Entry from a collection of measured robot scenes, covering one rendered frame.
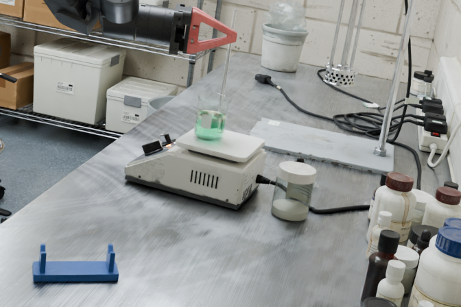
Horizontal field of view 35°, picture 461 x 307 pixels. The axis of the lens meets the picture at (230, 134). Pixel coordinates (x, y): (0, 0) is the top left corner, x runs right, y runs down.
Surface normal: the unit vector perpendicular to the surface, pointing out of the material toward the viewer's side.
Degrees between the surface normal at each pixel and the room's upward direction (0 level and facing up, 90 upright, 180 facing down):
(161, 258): 0
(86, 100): 93
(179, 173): 90
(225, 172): 90
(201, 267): 0
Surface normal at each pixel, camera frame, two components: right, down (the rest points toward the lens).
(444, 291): -0.41, 0.22
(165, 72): -0.22, 0.25
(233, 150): 0.15, -0.94
